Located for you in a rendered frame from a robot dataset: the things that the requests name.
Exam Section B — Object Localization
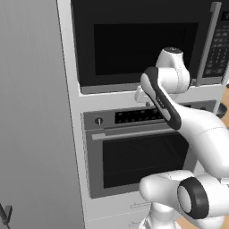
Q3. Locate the dark grey bowl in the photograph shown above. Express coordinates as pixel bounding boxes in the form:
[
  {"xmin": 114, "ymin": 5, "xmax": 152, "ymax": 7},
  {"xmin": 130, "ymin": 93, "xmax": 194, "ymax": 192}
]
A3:
[{"xmin": 216, "ymin": 101, "xmax": 229, "ymax": 119}]

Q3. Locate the grey microwave door handle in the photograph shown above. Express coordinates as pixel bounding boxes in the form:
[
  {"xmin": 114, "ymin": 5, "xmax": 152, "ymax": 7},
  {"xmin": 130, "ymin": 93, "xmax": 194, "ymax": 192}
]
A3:
[{"xmin": 196, "ymin": 1, "xmax": 223, "ymax": 87}]

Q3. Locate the white cupboard housing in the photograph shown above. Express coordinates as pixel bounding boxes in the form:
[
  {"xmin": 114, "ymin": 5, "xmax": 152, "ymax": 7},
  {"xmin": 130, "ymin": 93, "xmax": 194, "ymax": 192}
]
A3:
[{"xmin": 55, "ymin": 0, "xmax": 229, "ymax": 229}]

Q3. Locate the thin drawer handle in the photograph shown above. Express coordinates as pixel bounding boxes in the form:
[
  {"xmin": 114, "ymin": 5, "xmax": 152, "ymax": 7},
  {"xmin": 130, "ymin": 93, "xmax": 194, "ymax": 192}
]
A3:
[
  {"xmin": 127, "ymin": 219, "xmax": 145, "ymax": 227},
  {"xmin": 130, "ymin": 201, "xmax": 152, "ymax": 209}
]

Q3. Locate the black microwave oven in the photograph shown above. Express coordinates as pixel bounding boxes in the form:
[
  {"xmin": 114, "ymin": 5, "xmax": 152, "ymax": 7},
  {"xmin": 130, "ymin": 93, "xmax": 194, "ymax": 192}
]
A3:
[{"xmin": 70, "ymin": 0, "xmax": 229, "ymax": 95}]

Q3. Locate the black microwave door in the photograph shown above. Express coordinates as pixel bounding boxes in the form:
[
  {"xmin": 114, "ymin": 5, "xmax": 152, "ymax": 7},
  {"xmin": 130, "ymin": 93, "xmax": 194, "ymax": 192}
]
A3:
[{"xmin": 70, "ymin": 0, "xmax": 213, "ymax": 95}]

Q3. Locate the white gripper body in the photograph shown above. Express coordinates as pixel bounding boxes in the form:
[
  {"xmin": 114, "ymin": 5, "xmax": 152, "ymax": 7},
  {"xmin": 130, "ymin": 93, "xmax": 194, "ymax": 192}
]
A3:
[{"xmin": 134, "ymin": 84, "xmax": 149, "ymax": 104}]

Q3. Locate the white drawer front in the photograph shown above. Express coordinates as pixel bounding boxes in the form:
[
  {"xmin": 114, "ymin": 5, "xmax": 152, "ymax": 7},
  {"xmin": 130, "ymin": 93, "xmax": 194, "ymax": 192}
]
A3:
[
  {"xmin": 85, "ymin": 212, "xmax": 152, "ymax": 229},
  {"xmin": 84, "ymin": 191, "xmax": 156, "ymax": 222}
]

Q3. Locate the grey oven door handle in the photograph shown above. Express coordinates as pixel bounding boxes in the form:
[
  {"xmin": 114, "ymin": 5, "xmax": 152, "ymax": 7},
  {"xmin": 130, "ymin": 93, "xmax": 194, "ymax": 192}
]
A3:
[{"xmin": 91, "ymin": 127, "xmax": 181, "ymax": 141}]

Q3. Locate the dark fridge handle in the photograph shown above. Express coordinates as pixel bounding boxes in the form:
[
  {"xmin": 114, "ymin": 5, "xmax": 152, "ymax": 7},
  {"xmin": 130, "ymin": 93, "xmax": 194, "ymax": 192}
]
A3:
[{"xmin": 0, "ymin": 203, "xmax": 13, "ymax": 229}]

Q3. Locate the steel built-in oven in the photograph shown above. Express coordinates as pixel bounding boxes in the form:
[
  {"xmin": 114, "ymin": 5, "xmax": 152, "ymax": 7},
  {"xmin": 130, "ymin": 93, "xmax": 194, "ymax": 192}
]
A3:
[{"xmin": 81, "ymin": 99, "xmax": 217, "ymax": 199}]

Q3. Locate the oven door with dark window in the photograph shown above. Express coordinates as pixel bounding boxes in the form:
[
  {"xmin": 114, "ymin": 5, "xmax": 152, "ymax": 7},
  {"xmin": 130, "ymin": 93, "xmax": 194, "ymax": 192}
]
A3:
[{"xmin": 84, "ymin": 123, "xmax": 195, "ymax": 199}]

